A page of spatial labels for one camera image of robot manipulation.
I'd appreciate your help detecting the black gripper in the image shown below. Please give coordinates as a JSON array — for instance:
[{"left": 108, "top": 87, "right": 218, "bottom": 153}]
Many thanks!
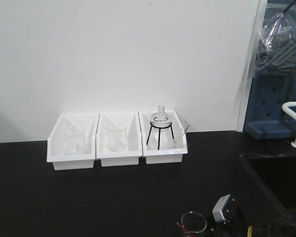
[{"left": 205, "top": 208, "right": 296, "bottom": 237}]

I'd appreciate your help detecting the clear glass beaker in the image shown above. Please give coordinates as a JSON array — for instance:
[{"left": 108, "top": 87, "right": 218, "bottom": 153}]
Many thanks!
[{"left": 177, "top": 211, "right": 207, "bottom": 237}]

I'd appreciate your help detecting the beaker in middle bin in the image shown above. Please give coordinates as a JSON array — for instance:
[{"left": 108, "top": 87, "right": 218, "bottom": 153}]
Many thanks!
[{"left": 105, "top": 120, "right": 127, "bottom": 153}]

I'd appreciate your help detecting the beaker in bin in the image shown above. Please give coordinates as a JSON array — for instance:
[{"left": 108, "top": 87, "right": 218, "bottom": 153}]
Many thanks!
[
  {"left": 105, "top": 120, "right": 127, "bottom": 153},
  {"left": 63, "top": 125, "right": 86, "bottom": 156}
]

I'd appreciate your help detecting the beaker in left bin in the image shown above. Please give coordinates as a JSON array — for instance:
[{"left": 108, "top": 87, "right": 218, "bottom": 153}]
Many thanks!
[{"left": 63, "top": 125, "right": 86, "bottom": 156}]

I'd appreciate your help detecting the black lab sink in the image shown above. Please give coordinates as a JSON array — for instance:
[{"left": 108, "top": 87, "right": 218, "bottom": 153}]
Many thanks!
[{"left": 239, "top": 153, "right": 296, "bottom": 237}]

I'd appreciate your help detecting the small glass funnel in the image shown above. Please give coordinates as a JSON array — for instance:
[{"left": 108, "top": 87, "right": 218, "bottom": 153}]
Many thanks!
[{"left": 167, "top": 122, "right": 190, "bottom": 149}]

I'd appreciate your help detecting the blue pegboard rack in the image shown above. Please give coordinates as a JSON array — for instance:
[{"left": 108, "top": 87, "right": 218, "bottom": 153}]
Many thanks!
[{"left": 243, "top": 0, "right": 296, "bottom": 140}]

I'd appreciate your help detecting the right white plastic bin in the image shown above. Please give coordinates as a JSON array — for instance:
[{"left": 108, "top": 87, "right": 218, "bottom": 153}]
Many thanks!
[{"left": 138, "top": 111, "right": 188, "bottom": 164}]

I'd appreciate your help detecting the white plastic bin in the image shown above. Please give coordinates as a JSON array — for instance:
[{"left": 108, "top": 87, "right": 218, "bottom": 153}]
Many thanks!
[
  {"left": 96, "top": 112, "right": 143, "bottom": 167},
  {"left": 138, "top": 111, "right": 188, "bottom": 164},
  {"left": 46, "top": 114, "right": 99, "bottom": 171}
]

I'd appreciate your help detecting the round glass flask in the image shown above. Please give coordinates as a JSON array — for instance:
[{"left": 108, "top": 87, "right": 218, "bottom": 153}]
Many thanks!
[{"left": 150, "top": 105, "right": 172, "bottom": 128}]

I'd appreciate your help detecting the middle white plastic bin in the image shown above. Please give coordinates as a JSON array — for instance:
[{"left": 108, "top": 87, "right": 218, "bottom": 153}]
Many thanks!
[{"left": 96, "top": 112, "right": 143, "bottom": 167}]

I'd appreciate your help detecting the clear plastic bag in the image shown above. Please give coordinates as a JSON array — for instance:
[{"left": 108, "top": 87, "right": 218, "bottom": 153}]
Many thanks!
[{"left": 254, "top": 0, "right": 296, "bottom": 79}]

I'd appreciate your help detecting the left white plastic bin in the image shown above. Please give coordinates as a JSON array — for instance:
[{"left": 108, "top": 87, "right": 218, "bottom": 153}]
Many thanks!
[{"left": 46, "top": 114, "right": 99, "bottom": 171}]

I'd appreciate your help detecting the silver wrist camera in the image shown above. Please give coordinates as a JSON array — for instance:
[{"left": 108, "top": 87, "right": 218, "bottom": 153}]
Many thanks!
[{"left": 212, "top": 194, "right": 237, "bottom": 223}]

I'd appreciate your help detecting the black wire tripod stand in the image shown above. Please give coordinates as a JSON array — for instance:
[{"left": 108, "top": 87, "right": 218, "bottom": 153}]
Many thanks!
[{"left": 146, "top": 122, "right": 175, "bottom": 150}]

